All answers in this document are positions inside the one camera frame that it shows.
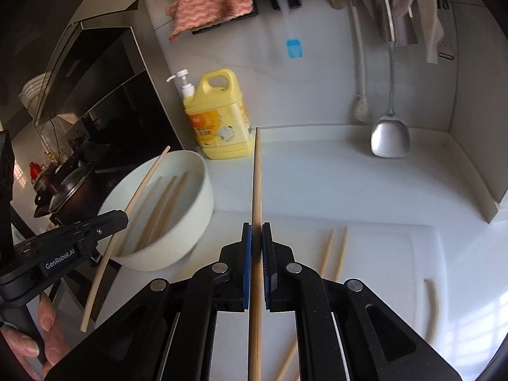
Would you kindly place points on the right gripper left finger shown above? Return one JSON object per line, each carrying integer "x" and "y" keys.
{"x": 245, "y": 257}

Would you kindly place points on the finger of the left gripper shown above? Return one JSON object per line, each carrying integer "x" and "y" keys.
{"x": 89, "y": 233}

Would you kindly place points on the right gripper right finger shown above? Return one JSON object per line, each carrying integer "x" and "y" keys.
{"x": 270, "y": 267}

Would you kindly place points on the black pot with lid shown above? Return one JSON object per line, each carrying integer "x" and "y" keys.
{"x": 76, "y": 198}

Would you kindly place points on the white round basin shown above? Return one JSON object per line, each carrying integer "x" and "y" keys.
{"x": 187, "y": 223}

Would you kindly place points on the yellow dish soap bottle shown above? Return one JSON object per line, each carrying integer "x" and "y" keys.
{"x": 217, "y": 114}

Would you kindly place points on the white cutting board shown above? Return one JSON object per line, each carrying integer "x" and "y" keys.
{"x": 196, "y": 328}

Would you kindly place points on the white colander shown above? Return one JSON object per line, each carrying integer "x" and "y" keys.
{"x": 31, "y": 90}

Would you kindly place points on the black range hood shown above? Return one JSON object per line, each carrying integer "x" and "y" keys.
{"x": 105, "y": 97}

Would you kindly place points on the metal spatula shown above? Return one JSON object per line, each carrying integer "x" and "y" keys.
{"x": 390, "y": 137}

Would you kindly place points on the blue silicone brush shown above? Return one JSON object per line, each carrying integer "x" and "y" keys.
{"x": 293, "y": 44}

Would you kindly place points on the pink striped dishcloth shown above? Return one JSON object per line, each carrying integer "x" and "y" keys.
{"x": 190, "y": 15}

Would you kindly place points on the grey hanging cloth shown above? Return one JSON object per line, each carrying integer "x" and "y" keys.
{"x": 431, "y": 26}

